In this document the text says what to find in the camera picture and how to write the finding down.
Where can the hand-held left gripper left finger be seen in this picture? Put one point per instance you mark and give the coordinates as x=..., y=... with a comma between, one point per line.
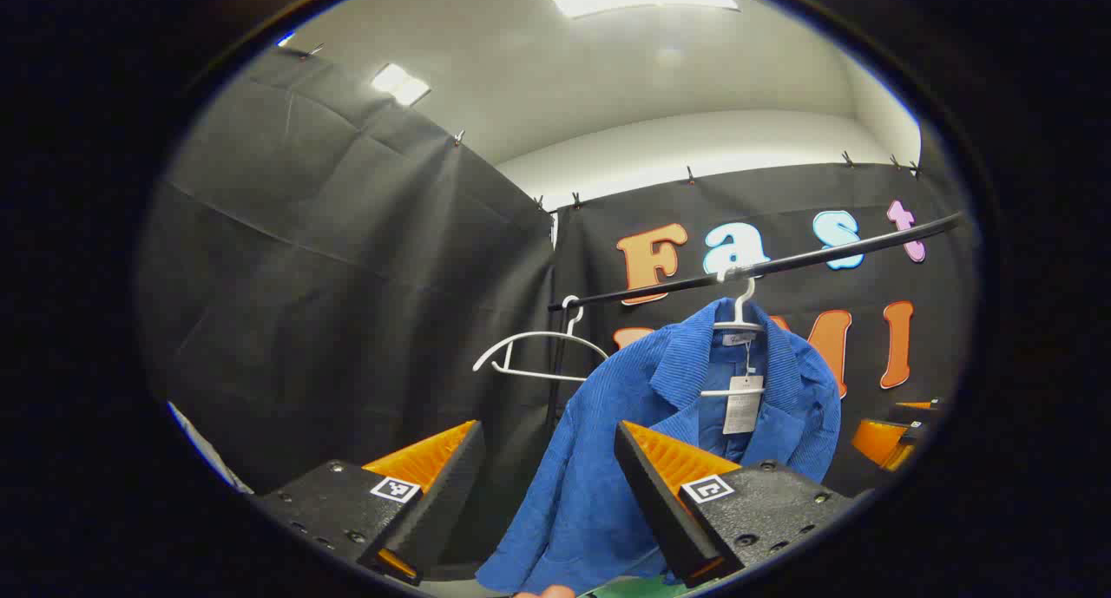
x=447, y=502

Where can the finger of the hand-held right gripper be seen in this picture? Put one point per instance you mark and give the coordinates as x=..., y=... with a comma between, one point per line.
x=920, y=413
x=877, y=442

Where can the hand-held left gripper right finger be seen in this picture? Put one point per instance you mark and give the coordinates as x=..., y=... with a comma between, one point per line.
x=660, y=511

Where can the white plastic clothes hanger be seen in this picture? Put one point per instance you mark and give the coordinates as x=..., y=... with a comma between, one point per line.
x=738, y=324
x=547, y=333

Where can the black metal clothes rack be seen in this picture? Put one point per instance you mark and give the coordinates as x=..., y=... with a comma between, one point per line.
x=634, y=292

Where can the small ceiling light panel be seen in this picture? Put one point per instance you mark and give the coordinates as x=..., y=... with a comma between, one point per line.
x=401, y=84

